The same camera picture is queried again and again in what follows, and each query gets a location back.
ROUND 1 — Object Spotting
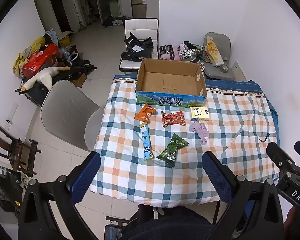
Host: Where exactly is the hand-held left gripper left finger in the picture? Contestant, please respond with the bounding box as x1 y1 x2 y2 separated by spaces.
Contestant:
18 151 102 240

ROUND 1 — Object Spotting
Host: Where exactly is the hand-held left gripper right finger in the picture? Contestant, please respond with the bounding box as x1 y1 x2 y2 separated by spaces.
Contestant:
202 151 284 240

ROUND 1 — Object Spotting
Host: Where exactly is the purple cloth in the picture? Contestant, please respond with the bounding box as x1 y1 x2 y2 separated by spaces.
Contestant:
189 122 209 145

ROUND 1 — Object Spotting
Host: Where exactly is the plaid blanket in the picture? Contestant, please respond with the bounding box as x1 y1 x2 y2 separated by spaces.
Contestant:
90 74 280 209

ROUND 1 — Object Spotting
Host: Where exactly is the green snack packet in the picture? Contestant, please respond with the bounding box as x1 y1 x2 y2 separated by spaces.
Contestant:
157 133 189 167

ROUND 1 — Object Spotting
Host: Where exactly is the yellow small carton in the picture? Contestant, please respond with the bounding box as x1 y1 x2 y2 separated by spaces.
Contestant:
190 106 210 122

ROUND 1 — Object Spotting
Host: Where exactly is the person's dark clothing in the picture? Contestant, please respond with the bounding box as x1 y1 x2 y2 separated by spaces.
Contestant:
105 204 215 240

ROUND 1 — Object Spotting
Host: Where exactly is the grey shell chair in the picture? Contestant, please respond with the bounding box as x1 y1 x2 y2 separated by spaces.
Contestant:
41 80 105 152

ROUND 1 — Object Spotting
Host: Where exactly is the blue white stick packet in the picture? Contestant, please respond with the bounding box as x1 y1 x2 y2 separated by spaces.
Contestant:
139 121 154 161

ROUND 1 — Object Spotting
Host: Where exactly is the dark wooden chair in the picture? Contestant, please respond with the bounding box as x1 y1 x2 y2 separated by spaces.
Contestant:
0 120 42 177

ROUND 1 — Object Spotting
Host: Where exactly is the red snack packet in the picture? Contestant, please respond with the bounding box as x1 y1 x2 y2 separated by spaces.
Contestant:
161 110 187 128

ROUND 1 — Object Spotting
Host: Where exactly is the orange snack packet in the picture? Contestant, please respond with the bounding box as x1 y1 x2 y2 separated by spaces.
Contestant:
134 104 157 123

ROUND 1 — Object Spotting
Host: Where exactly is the black suitcase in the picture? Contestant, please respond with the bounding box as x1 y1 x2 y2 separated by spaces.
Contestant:
19 80 52 107

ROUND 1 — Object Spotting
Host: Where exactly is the small brown carton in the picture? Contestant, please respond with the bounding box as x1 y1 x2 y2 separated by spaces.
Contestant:
72 72 87 87

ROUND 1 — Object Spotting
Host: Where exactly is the grey padded chair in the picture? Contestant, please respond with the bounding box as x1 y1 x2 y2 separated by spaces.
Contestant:
202 32 235 81

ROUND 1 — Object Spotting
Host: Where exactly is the open cardboard box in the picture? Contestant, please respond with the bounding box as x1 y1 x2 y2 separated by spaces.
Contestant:
135 58 207 107

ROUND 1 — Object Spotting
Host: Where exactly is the white plush goose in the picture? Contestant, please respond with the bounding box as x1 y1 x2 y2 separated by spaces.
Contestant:
21 66 70 92

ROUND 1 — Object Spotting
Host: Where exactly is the pile of black gear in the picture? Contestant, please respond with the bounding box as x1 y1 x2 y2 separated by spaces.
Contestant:
55 45 97 78

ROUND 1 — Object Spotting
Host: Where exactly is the yellow paper packet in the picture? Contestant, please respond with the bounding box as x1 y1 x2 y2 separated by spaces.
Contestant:
204 37 223 67

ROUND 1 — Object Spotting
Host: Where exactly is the black white patterned bag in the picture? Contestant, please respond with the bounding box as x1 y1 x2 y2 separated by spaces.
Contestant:
177 42 204 62

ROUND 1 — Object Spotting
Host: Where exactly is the red plastic bag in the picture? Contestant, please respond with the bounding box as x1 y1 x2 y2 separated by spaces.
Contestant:
22 44 58 71

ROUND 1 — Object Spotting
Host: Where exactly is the yellow cloth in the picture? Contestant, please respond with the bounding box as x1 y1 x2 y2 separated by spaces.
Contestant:
13 37 46 77

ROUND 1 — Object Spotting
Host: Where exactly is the pink suitcase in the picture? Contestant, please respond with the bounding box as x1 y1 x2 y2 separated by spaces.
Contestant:
159 44 182 60

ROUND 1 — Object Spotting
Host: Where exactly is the yellow bin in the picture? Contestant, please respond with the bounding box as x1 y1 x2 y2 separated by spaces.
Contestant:
58 31 74 48

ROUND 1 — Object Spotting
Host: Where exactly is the black plastic bag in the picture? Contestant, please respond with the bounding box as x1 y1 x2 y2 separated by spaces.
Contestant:
120 32 154 62

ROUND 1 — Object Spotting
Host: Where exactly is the black floor bag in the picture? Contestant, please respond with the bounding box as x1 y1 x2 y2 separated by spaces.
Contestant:
102 16 114 29

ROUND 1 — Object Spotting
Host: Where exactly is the white padded chair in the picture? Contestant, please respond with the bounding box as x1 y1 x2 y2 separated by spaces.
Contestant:
119 18 159 74

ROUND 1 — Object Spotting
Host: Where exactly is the white cabinet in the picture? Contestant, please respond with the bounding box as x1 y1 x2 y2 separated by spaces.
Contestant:
146 0 160 19

